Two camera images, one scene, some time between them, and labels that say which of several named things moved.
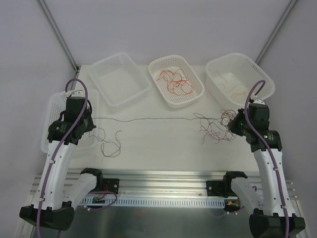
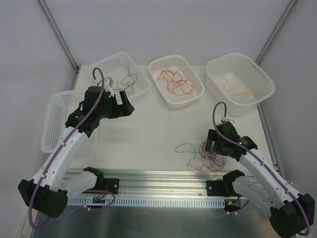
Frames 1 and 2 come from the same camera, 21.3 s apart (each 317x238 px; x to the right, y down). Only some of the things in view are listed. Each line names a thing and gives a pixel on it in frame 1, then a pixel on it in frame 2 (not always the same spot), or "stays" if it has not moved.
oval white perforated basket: (178, 84) stays
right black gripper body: (235, 124) → (213, 143)
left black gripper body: (88, 123) → (121, 106)
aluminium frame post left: (61, 39) stays
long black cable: (143, 119) → (127, 84)
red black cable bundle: (217, 128) → (203, 160)
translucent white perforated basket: (118, 79) stays
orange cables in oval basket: (177, 81) stays
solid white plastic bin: (229, 78) stays
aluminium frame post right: (275, 30) stays
